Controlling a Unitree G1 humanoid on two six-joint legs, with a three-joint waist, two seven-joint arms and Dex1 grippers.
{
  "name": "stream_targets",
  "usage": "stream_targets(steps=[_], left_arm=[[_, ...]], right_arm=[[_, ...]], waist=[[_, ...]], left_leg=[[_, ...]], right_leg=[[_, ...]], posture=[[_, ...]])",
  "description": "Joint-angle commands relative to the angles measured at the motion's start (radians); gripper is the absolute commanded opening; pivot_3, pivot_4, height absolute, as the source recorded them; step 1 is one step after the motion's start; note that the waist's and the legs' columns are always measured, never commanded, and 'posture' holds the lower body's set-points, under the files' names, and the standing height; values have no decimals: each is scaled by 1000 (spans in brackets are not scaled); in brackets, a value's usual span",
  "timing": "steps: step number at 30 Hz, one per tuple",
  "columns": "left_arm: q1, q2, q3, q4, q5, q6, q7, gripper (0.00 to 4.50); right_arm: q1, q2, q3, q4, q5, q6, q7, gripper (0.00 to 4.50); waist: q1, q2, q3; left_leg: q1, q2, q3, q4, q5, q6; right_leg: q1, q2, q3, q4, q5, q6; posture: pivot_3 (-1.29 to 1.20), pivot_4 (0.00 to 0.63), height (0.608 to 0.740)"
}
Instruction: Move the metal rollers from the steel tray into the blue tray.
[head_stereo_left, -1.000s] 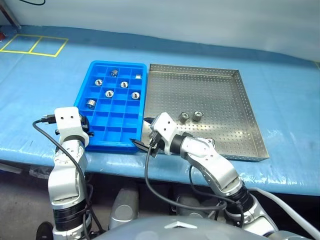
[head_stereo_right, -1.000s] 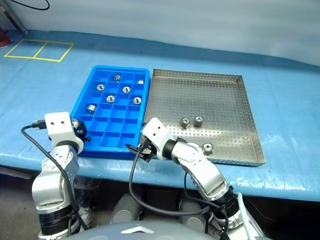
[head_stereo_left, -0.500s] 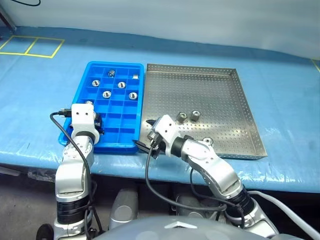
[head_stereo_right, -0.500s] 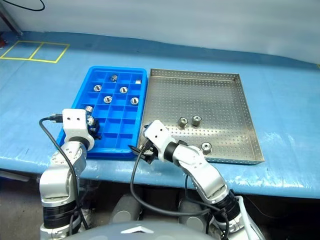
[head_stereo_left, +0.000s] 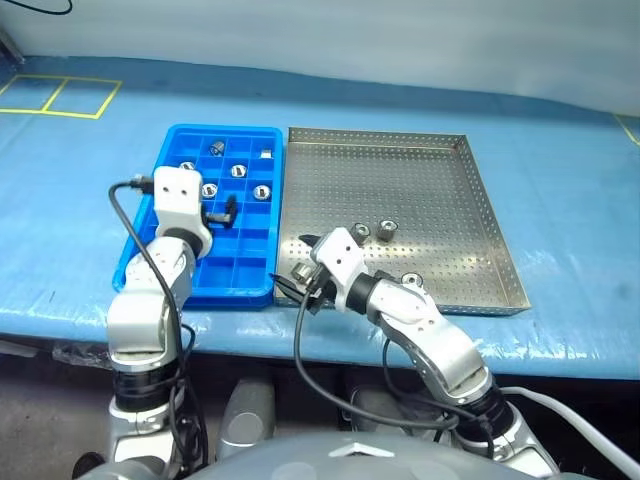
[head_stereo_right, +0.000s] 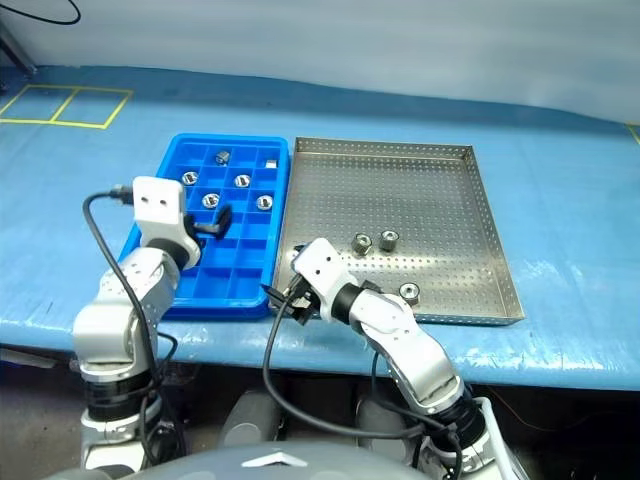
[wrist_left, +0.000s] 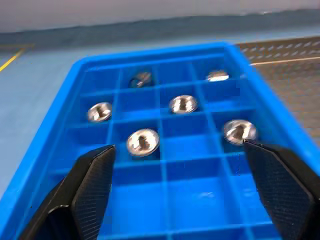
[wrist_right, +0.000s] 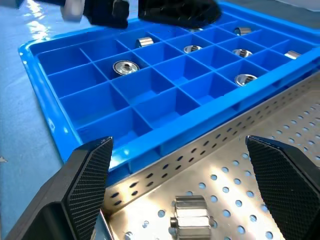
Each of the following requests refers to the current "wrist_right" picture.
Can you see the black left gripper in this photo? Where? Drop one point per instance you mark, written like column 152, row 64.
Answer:
column 102, row 13

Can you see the blue plastic compartment tray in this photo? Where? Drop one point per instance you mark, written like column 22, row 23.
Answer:
column 87, row 105

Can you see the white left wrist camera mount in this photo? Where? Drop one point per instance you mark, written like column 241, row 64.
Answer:
column 72, row 10

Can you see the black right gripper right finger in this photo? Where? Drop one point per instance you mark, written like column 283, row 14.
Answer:
column 287, row 185

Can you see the silver hex metal part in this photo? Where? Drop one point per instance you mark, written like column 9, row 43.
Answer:
column 191, row 217

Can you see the perforated steel tray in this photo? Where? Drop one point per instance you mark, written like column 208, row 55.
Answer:
column 225, row 150

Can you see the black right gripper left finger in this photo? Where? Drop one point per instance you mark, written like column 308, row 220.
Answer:
column 75, row 190

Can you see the metal roller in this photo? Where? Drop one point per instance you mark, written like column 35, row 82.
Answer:
column 292, row 54
column 126, row 68
column 242, row 52
column 242, row 31
column 245, row 79
column 144, row 41
column 192, row 49

